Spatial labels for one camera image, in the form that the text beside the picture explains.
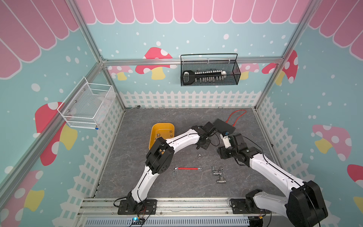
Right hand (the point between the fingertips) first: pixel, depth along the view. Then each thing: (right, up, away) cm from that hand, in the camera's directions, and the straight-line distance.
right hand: (222, 148), depth 86 cm
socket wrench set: (-20, +46, +4) cm, 50 cm away
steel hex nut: (-13, -6, +5) cm, 15 cm away
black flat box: (+6, +13, +23) cm, 27 cm away
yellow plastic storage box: (-38, +10, +19) cm, 44 cm away
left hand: (-11, +1, +8) cm, 14 cm away
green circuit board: (-48, -35, -13) cm, 61 cm away
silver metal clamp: (-2, -14, -2) cm, 14 cm away
